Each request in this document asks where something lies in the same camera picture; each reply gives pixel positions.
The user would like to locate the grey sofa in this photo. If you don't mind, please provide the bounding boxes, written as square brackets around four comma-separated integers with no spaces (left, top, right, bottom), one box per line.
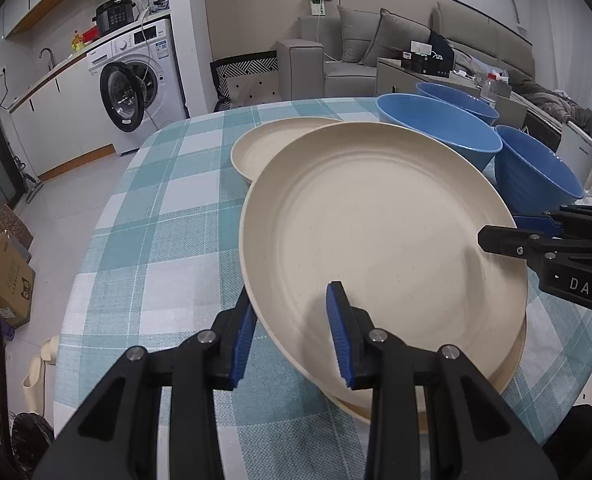
[276,14,391,103]

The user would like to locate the clear water bottle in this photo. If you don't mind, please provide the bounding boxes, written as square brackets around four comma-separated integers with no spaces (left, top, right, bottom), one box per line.
[480,72,501,106]

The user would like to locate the grey bedside cabinet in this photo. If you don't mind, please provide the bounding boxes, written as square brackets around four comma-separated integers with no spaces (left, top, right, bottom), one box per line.
[376,57,526,126]

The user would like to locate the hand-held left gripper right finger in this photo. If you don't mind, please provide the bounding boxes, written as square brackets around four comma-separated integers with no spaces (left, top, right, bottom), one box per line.
[326,280,559,480]

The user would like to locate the teal plaid tablecloth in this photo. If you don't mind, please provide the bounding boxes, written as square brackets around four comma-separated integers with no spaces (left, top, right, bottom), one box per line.
[53,97,592,480]

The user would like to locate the white kitchen base cabinets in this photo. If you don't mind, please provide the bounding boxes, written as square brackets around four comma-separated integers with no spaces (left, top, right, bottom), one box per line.
[0,52,118,179]

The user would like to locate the black pressure cooker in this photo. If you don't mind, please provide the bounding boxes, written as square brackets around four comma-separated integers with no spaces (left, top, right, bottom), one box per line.
[93,0,137,37]

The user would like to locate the beige upholstered headboard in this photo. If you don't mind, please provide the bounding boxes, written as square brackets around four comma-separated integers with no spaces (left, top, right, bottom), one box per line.
[430,1,536,82]

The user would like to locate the grey floor mop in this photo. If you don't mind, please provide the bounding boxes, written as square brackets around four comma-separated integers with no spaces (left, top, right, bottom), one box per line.
[13,155,45,204]

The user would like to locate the black box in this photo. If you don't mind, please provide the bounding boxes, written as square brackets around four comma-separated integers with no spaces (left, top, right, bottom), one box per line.
[401,50,452,79]

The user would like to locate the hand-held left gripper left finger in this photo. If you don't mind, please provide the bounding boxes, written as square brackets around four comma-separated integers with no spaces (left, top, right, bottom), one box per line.
[31,287,259,480]

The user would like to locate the beige plate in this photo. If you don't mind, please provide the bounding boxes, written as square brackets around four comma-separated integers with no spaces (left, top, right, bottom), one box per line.
[230,116,345,186]
[325,317,528,423]
[239,121,529,395]

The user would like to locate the brown cardboard box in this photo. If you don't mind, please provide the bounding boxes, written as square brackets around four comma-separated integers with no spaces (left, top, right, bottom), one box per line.
[0,230,37,329]

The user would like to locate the black and white rug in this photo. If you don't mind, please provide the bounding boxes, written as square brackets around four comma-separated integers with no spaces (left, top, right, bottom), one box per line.
[210,52,281,113]

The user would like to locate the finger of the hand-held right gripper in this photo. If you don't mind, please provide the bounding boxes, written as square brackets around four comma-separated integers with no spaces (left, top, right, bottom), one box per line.
[513,204,592,247]
[478,225,562,261]

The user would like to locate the white washing machine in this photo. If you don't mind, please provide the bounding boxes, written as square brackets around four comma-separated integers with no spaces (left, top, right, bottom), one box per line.
[87,16,187,156]

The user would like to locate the black mesh bin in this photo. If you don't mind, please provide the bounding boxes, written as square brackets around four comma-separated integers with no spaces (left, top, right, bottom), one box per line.
[10,411,55,472]

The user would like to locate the patterned brown box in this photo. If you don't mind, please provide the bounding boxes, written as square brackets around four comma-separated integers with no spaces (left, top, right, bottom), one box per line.
[0,203,35,261]

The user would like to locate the grey blanket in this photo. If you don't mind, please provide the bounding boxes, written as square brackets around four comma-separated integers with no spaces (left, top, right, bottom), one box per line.
[510,79,592,132]

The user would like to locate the white electric kettle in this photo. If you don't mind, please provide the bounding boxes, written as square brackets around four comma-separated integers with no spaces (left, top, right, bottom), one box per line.
[556,122,592,197]

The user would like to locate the grey cushion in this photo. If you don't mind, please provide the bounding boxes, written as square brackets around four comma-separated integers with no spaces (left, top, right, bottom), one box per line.
[337,6,382,64]
[360,8,432,67]

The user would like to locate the blue bowl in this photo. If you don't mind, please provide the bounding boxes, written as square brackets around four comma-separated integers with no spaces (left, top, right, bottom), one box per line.
[376,93,503,173]
[494,125,585,217]
[416,81,500,127]

